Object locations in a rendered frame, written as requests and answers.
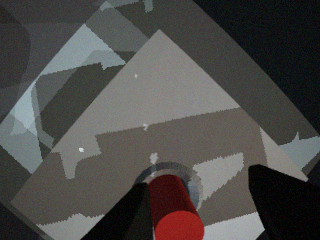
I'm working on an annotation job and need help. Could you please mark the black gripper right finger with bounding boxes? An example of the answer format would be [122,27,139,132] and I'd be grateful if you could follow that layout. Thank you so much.
[248,164,320,240]

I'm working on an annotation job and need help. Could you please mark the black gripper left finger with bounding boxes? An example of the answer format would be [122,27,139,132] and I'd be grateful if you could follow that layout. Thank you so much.
[81,183,153,240]

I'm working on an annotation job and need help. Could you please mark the red cylinder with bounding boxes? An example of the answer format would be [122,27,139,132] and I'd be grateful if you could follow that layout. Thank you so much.
[148,175,205,240]

